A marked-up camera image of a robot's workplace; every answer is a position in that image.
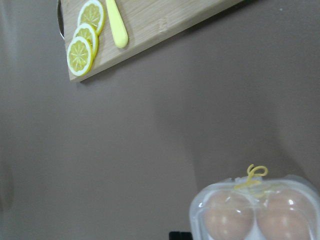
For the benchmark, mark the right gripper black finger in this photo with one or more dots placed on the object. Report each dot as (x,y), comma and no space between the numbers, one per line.
(179,235)

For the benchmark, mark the clear plastic egg box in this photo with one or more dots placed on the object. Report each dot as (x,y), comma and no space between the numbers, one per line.
(256,187)

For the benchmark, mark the brown egg in box rear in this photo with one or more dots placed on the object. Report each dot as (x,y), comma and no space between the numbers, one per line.
(228,216)

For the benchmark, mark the brown egg in box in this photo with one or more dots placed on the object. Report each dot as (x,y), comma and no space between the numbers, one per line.
(286,215)
(228,216)

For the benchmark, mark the brown egg in box front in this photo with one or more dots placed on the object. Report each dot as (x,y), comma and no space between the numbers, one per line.
(286,215)

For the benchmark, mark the yellow plastic knife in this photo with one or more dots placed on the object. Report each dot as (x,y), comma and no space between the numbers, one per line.
(117,26)

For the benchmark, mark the lemon slice outer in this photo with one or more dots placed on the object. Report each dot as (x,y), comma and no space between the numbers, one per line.
(79,56)

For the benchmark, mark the wooden cutting board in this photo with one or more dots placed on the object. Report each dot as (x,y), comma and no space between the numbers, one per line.
(147,22)

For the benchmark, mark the lemon slice middle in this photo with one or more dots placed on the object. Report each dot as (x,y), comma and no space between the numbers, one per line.
(88,32)

